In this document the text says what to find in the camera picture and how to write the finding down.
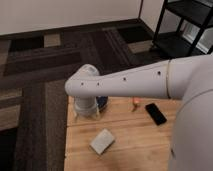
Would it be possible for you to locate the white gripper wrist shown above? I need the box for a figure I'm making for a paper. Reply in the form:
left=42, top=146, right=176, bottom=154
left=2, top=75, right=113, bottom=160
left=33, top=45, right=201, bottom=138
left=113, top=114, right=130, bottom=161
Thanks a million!
left=74, top=97, right=99, bottom=117

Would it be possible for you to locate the white sponge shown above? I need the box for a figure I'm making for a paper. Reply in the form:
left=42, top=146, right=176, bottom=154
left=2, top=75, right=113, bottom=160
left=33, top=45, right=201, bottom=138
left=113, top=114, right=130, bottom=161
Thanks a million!
left=90, top=129, right=115, bottom=155

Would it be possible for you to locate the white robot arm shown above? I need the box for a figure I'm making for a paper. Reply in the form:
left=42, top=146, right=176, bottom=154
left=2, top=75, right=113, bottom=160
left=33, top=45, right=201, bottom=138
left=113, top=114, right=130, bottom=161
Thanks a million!
left=65, top=53, right=213, bottom=171

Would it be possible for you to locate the dark blue bowl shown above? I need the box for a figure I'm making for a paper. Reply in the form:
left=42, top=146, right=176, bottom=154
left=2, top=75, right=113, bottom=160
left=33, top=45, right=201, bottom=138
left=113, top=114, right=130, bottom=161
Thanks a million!
left=96, top=96, right=108, bottom=110

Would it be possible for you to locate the orange carrot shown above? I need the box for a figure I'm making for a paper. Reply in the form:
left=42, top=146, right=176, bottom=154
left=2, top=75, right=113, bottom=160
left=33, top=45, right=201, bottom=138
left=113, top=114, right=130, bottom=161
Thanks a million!
left=132, top=97, right=140, bottom=112

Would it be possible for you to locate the black phone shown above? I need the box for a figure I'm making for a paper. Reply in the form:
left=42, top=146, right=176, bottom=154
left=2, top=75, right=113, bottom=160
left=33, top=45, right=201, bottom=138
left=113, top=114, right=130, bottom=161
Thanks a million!
left=145, top=103, right=167, bottom=125

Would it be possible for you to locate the black metal shelf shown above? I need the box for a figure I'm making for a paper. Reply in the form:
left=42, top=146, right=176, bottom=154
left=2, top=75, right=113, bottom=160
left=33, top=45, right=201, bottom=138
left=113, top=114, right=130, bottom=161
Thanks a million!
left=153, top=0, right=213, bottom=58

